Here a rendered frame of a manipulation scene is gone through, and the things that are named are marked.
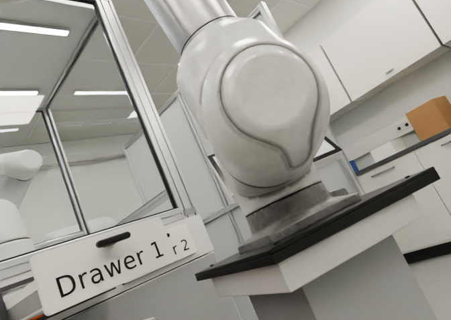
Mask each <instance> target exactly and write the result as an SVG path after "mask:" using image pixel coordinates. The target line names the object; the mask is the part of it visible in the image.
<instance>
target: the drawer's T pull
mask: <svg viewBox="0 0 451 320"><path fill-rule="evenodd" d="M130 236H131V233H130V232H128V231H127V232H124V233H121V234H117V235H114V236H111V237H108V238H105V239H102V240H99V241H98V242H97V243H96V247H97V248H105V247H107V246H111V245H113V244H115V243H117V242H120V241H122V240H125V239H128V238H129V237H130Z"/></svg>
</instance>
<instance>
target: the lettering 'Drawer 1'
mask: <svg viewBox="0 0 451 320"><path fill-rule="evenodd" d="M153 244H154V245H155V247H156V251H157V252H158V256H157V257H156V258H159V257H161V256H163V255H164V254H161V255H160V252H159V250H158V247H157V245H156V242H153V243H151V246H152V245H153ZM142 252H143V251H140V252H139V253H138V252H137V256H138V259H139V262H140V265H142V261H141V259H140V253H142ZM127 258H132V260H131V261H129V262H126V259H127ZM134 261H135V259H134V257H133V256H126V257H125V259H124V264H125V267H126V268H127V269H133V268H135V267H136V265H135V266H133V267H129V266H128V265H127V264H129V263H131V262H134ZM104 267H105V269H106V271H107V272H108V273H109V275H110V277H112V276H113V267H114V268H115V269H116V271H117V273H118V274H121V268H120V261H119V260H118V269H119V270H118V269H117V267H116V266H115V264H114V263H113V262H111V273H110V271H109V269H108V268H107V266H106V265H104ZM94 270H98V271H99V273H97V274H94V275H93V276H92V278H91V280H92V282H93V283H94V284H97V283H99V282H100V281H101V280H102V281H103V280H104V279H103V275H102V273H101V271H100V269H98V268H94V269H92V270H91V271H90V273H92V271H94ZM84 274H87V272H84V273H82V275H79V279H80V282H81V286H82V288H83V289H84V288H85V286H84V283H83V275H84ZM99 274H100V279H99V280H98V281H94V277H95V276H97V275H99ZM65 277H67V278H70V279H71V280H72V285H73V287H72V290H71V291H70V292H68V293H66V294H63V291H62V287H61V285H60V281H59V279H61V278H65ZM56 281H57V285H58V288H59V291H60V295H61V297H65V296H67V295H69V294H71V293H72V292H73V291H74V290H75V288H76V283H75V281H74V278H73V277H72V276H71V275H64V276H60V277H58V278H56Z"/></svg>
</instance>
